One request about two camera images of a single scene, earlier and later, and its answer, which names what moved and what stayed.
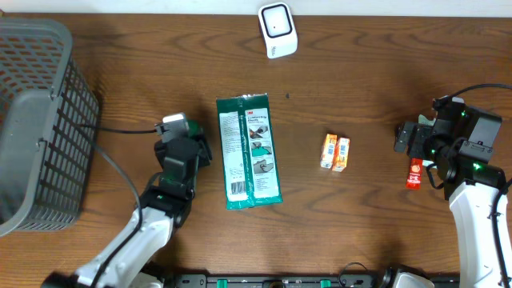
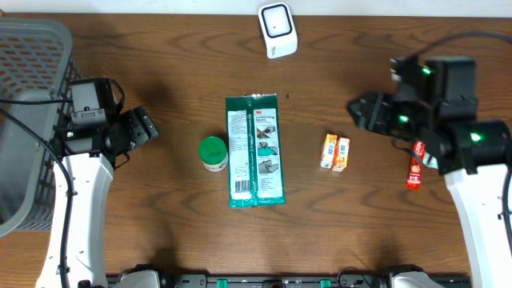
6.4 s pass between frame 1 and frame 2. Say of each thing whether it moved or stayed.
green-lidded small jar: moved
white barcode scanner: stayed
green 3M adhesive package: stayed
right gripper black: moved
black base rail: stayed
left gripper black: moved
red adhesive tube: stayed
